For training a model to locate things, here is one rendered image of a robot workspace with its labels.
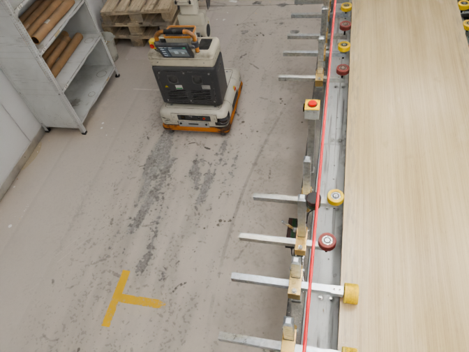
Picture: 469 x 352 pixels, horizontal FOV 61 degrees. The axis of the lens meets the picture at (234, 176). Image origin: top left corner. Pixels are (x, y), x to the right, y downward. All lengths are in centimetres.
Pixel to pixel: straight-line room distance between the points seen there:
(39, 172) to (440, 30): 341
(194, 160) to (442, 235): 214
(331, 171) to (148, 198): 156
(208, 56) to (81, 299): 197
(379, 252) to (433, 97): 108
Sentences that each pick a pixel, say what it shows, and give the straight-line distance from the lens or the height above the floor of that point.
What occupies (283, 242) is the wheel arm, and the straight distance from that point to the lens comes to 190.
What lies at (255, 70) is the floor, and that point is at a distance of 422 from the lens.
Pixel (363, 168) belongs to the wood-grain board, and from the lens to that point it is 212.
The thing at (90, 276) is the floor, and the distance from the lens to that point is 312.
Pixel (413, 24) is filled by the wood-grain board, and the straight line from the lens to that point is 315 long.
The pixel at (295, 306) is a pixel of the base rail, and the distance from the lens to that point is 195.
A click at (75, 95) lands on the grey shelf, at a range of 437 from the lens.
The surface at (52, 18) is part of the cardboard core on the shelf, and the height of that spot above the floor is 96.
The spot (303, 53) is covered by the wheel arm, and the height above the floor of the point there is 84.
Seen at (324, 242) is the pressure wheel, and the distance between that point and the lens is 186.
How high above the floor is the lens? 253
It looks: 51 degrees down
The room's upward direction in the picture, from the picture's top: 12 degrees counter-clockwise
